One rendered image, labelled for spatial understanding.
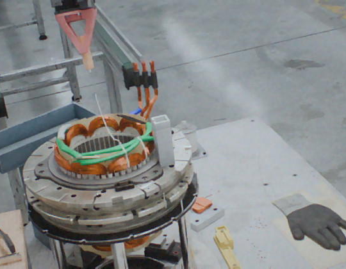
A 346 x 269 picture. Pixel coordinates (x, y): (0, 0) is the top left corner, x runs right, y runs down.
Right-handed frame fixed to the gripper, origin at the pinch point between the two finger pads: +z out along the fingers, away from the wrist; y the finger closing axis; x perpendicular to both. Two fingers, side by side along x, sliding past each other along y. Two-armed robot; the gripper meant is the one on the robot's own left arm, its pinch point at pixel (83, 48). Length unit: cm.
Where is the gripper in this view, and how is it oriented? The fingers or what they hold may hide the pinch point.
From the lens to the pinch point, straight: 137.9
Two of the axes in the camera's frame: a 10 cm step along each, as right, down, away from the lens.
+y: 0.3, -1.1, 9.9
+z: 2.0, 9.7, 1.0
